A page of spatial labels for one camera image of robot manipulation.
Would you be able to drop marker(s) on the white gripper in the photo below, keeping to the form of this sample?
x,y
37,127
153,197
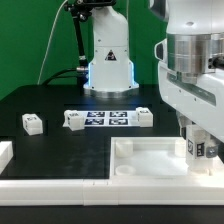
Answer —
x,y
202,103

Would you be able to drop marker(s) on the white square tabletop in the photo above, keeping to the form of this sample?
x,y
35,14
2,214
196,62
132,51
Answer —
x,y
148,156

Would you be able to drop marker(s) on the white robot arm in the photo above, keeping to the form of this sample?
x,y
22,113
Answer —
x,y
190,61

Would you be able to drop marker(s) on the white U-shaped fence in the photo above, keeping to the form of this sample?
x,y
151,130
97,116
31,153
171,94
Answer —
x,y
196,188

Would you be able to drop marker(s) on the fiducial marker sheet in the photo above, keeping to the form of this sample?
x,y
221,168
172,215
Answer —
x,y
109,118

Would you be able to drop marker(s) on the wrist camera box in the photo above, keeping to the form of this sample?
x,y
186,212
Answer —
x,y
160,50

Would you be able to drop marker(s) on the black camera stand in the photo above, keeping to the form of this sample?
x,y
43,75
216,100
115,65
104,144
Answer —
x,y
80,11

